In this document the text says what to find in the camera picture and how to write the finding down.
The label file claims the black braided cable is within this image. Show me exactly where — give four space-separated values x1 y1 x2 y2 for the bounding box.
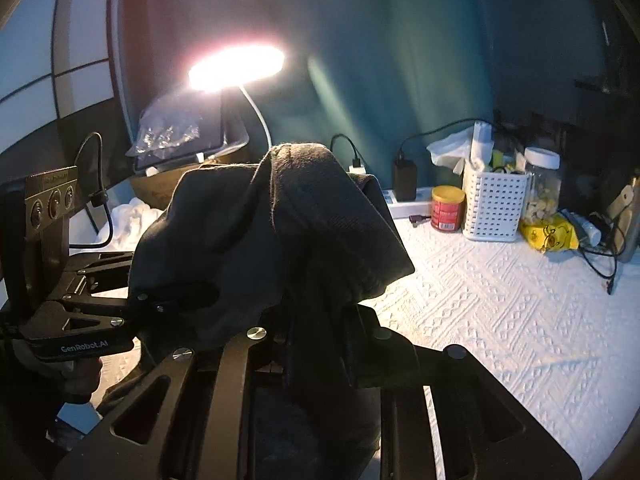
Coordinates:
67 130 115 252

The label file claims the small white bottle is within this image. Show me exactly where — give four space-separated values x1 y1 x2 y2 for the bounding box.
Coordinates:
574 214 602 247

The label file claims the yellow snack bag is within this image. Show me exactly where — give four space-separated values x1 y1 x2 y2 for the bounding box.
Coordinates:
518 214 579 254

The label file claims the clear jar white lid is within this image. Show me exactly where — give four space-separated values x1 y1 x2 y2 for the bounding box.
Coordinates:
522 146 562 224

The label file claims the white power strip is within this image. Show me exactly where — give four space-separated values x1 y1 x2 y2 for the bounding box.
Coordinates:
383 188 432 219

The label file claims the white perforated plastic basket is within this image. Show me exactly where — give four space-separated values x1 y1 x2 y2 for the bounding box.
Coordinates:
462 162 529 243

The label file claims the white quilted table cloth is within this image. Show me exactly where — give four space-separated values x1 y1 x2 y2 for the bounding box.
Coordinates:
64 196 640 480

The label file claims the brown cardboard box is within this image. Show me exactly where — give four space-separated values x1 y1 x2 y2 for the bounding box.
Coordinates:
129 159 222 210

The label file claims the stainless steel tumbler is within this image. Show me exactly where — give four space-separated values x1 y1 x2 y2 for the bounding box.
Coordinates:
606 172 639 263

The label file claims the black charging cable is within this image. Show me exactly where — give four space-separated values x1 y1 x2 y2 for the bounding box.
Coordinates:
574 219 626 296

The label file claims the white usb charger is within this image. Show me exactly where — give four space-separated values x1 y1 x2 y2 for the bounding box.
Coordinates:
348 158 367 176

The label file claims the teal curtain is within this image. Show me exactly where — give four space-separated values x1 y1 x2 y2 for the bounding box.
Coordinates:
118 0 492 186

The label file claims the white desk lamp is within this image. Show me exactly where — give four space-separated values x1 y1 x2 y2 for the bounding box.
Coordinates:
186 42 286 150

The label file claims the black power adapter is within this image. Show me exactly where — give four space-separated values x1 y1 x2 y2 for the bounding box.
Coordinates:
393 158 418 202

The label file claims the dark brown t-shirt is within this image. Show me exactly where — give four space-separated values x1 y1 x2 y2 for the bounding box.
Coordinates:
99 143 414 479

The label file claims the red yellow-lid can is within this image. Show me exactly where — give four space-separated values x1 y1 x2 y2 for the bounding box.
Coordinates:
431 185 465 233

